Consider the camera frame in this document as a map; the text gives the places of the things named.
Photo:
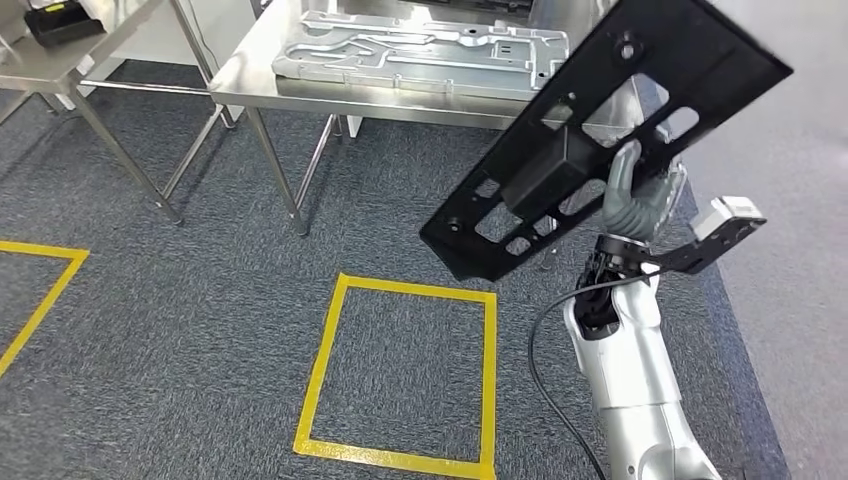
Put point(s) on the black box with yellow label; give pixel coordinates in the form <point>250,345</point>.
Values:
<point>63,26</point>

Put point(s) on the steel workbench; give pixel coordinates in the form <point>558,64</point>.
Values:
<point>252,79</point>

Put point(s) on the yellow floor tape square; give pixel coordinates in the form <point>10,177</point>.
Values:
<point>46,298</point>
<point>321,371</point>

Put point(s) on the small steel table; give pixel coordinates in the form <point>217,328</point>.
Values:
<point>40,73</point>

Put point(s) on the silver stamped metal panel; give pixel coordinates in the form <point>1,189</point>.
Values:
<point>424,66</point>

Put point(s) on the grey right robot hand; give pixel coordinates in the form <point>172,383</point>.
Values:
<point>629,212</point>

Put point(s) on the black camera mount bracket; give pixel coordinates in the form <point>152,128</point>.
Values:
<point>689,258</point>

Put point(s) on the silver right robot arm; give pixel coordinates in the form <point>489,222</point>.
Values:
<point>629,371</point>

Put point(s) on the black plastic plate bracket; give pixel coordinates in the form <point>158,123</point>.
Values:
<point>662,60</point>

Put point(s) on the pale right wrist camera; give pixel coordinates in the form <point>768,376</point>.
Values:
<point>722,215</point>

